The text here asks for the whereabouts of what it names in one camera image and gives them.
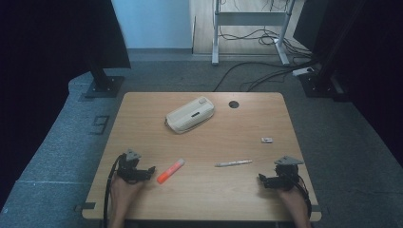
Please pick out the orange highlighter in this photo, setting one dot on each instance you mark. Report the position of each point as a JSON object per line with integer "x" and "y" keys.
{"x": 171, "y": 171}

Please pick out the white power strip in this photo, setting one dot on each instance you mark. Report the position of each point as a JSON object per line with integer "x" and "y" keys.
{"x": 302, "y": 71}

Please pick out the white metal desk frame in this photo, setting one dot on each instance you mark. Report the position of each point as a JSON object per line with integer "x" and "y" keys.
{"x": 250, "y": 19}

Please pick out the dark table edge bracket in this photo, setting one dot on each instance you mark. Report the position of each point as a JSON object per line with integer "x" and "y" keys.
{"x": 85, "y": 206}

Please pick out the black curtain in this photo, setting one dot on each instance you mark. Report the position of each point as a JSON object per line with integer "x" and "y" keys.
{"x": 38, "y": 79}
{"x": 374, "y": 63}

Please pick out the black metal stand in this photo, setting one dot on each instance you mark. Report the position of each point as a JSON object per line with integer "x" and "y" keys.
{"x": 103, "y": 85}
{"x": 320, "y": 87}

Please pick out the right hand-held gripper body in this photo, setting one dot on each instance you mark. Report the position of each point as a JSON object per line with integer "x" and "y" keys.
{"x": 286, "y": 174}

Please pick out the person's right hand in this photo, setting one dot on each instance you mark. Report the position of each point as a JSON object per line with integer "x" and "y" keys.
{"x": 293, "y": 199}

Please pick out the person's left hand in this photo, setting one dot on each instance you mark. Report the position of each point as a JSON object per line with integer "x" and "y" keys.
{"x": 122, "y": 193}

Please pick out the grey floor socket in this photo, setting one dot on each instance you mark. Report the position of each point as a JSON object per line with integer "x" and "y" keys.
{"x": 100, "y": 124}

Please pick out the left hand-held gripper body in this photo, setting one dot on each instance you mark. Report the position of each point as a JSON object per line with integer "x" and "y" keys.
{"x": 128, "y": 169}

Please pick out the white pen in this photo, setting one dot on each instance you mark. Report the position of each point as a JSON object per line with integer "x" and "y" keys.
{"x": 233, "y": 163}

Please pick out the beige pencil case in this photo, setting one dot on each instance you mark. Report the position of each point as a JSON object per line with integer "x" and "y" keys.
{"x": 190, "y": 114}

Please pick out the small white eraser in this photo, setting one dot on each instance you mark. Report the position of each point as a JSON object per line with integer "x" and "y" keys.
{"x": 266, "y": 140}

